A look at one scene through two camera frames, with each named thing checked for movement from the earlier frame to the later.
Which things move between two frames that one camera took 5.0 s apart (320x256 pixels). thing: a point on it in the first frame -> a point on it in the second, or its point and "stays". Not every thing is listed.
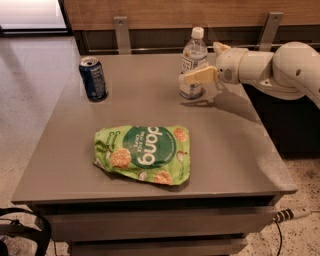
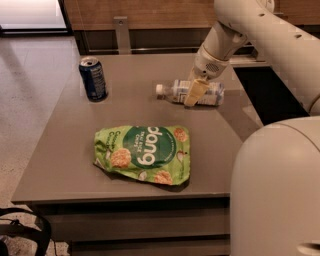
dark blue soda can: (94, 79) stays
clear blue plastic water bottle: (195, 56) -> (178, 91)
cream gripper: (228, 65) -> (207, 66)
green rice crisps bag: (151, 153) stays
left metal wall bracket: (122, 35) stays
